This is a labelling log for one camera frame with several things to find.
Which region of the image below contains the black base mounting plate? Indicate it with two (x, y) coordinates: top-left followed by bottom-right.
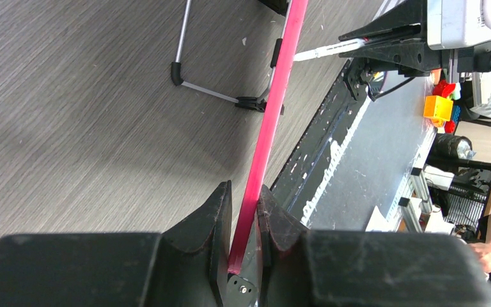
(270, 59), (371, 221)

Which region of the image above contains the white marker pen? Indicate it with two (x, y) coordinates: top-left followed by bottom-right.
(293, 38), (368, 62)

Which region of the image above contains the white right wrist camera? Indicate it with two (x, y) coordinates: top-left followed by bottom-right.
(426, 0), (491, 50)

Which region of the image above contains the metal wire whiteboard stand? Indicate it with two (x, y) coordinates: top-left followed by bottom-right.
(170, 1), (290, 113)

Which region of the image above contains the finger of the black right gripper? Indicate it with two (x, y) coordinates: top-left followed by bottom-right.
(339, 40), (442, 72)
(338, 0), (427, 42)

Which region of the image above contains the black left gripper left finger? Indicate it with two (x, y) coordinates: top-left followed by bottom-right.
(0, 181), (232, 306)

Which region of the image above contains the orange yellow toy block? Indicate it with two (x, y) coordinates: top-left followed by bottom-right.
(423, 95), (453, 122)

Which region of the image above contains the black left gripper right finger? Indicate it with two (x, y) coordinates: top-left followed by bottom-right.
(257, 187), (491, 306)

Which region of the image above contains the pink framed whiteboard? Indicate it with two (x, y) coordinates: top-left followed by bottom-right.
(228, 0), (308, 274)

